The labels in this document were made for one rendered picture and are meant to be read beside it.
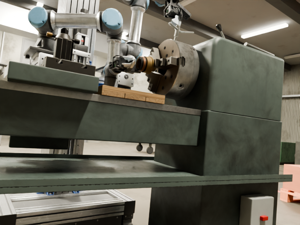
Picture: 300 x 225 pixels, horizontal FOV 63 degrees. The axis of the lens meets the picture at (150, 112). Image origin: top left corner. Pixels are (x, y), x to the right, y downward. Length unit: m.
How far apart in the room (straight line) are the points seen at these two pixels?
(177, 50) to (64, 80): 0.60
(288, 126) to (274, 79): 8.87
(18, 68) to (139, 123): 0.51
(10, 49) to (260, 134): 8.33
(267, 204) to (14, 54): 8.46
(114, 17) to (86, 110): 0.71
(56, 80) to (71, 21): 0.73
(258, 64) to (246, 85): 0.16
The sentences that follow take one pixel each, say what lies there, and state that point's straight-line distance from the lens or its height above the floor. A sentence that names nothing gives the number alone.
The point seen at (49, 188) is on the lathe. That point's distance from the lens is 0.87.
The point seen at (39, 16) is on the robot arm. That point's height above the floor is 1.32.
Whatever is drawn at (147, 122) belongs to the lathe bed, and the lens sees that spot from 1.11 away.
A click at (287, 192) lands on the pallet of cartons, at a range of 3.61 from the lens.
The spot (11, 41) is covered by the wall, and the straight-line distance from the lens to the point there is 9.15.
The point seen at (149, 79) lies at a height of 1.01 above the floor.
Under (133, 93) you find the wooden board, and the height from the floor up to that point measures 0.89.
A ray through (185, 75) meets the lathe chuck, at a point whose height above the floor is 1.03.
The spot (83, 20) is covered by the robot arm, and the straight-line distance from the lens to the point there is 1.58.
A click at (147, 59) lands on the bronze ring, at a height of 1.09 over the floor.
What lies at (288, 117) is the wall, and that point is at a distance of 10.52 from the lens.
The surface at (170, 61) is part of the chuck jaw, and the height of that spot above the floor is 1.08.
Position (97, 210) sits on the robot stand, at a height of 0.19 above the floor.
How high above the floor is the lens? 0.75
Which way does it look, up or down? 4 degrees up
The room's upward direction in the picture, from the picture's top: 5 degrees clockwise
